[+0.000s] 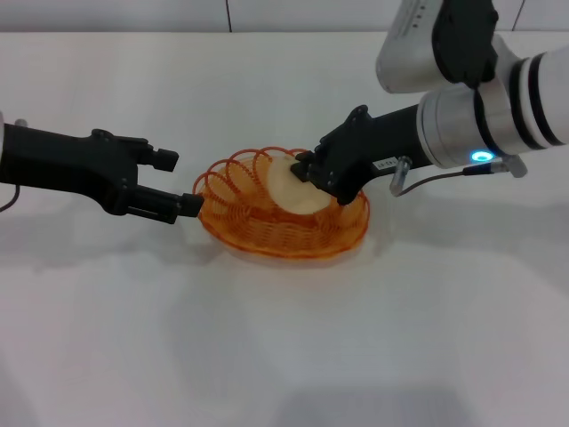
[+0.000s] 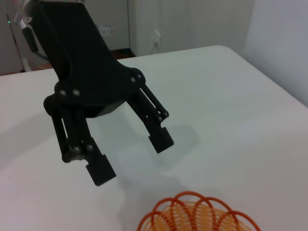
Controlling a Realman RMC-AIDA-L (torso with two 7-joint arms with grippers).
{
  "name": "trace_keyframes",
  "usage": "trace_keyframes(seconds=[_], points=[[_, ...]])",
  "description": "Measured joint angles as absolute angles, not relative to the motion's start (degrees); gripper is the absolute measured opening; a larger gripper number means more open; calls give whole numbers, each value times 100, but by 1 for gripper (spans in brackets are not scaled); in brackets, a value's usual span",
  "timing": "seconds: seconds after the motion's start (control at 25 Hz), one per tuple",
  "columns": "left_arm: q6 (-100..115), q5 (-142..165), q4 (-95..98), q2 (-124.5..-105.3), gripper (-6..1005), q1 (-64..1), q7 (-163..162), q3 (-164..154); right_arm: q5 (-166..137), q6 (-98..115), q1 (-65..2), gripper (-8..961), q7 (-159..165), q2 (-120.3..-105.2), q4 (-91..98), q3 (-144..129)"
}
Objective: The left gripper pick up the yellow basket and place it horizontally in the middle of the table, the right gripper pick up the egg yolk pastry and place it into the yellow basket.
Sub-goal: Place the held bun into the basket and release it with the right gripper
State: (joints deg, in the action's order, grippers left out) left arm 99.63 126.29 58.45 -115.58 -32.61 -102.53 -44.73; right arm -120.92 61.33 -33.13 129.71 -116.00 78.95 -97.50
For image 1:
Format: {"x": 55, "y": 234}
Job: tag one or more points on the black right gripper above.
{"x": 360, "y": 151}

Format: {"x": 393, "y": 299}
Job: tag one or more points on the orange woven plastic basket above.
{"x": 275, "y": 236}

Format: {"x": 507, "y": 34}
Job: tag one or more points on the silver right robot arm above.
{"x": 467, "y": 120}

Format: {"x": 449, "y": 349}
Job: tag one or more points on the round pale bread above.
{"x": 293, "y": 195}

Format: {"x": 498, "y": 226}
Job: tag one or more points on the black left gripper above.
{"x": 66, "y": 164}

